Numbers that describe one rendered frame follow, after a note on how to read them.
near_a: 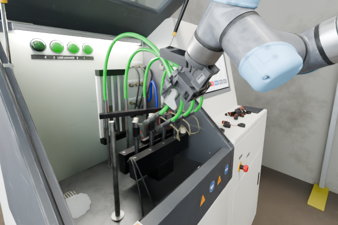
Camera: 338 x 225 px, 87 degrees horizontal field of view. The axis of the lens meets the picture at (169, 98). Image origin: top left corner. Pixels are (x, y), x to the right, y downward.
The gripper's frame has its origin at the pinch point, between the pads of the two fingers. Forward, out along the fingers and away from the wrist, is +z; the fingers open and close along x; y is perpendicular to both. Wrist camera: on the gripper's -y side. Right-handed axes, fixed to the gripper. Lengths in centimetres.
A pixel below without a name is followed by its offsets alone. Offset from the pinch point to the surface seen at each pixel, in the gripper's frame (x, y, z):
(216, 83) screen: 64, -10, 33
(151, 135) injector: -1.1, 1.7, 24.5
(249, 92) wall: 183, -4, 100
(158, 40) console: 30, -42, 16
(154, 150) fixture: -3.5, 7.5, 24.2
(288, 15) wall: 205, -38, 14
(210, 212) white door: 3.8, 37.7, 28.0
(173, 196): -11.8, 23.5, 10.5
